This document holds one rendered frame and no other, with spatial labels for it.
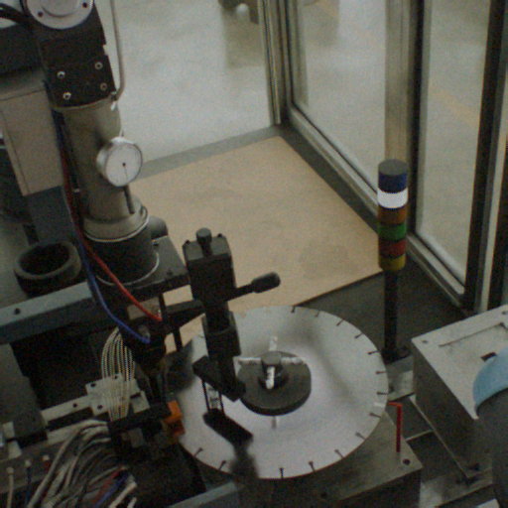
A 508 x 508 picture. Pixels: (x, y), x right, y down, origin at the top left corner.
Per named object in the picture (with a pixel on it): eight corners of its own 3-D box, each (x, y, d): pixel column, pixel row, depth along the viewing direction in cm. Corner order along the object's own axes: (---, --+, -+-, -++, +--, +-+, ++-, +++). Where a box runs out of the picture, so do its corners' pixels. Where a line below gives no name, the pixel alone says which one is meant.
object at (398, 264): (396, 251, 136) (397, 237, 134) (410, 267, 133) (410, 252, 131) (372, 259, 135) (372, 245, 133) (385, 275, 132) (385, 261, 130)
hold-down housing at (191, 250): (240, 334, 109) (222, 215, 97) (247, 359, 106) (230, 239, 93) (200, 343, 109) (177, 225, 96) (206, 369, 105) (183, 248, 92)
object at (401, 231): (397, 221, 132) (397, 206, 130) (411, 236, 129) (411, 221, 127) (372, 229, 131) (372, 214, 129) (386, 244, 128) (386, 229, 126)
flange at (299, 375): (322, 399, 115) (321, 387, 114) (248, 422, 113) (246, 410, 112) (297, 346, 124) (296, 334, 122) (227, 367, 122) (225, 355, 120)
